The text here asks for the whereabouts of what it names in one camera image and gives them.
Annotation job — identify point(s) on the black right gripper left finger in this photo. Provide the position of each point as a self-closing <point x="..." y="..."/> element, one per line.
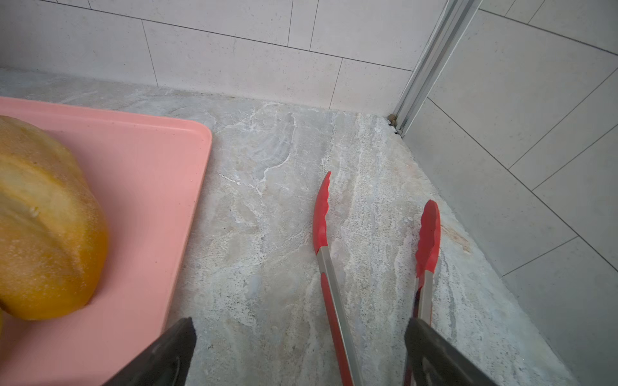
<point x="165" y="362"/>

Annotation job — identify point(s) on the red silicone steel tongs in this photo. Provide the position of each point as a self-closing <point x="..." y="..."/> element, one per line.
<point x="426" y="257"/>

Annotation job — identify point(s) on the aluminium corner profile right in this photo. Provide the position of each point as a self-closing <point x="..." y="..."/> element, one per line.
<point x="452" y="24"/>

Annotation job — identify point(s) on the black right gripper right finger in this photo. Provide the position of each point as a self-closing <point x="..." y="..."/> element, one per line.
<point x="431" y="360"/>

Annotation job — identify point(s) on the long golden baguette bread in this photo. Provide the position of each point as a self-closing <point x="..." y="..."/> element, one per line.
<point x="54" y="235"/>

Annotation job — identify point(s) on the pink plastic tray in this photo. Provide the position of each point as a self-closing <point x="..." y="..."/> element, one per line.
<point x="147" y="173"/>

